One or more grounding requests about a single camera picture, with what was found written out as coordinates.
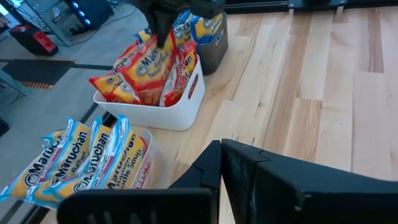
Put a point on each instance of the black computer tower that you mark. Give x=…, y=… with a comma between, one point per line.
x=93, y=12

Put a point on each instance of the dark grey plastic bin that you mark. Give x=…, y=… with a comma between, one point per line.
x=214, y=53

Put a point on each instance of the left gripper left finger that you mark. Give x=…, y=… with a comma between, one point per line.
x=140, y=208

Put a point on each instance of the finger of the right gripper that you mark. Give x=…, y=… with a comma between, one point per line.
x=163, y=26

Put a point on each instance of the grey metal stand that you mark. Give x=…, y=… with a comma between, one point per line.
x=46, y=21

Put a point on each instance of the black hazard-striped floor mat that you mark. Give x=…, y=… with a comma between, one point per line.
x=37, y=71

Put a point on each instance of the white plastic bin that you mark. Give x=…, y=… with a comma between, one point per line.
x=161, y=118

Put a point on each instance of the red black equipment case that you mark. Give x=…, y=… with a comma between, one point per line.
x=34, y=40

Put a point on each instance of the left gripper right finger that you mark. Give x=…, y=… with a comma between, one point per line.
x=311, y=202

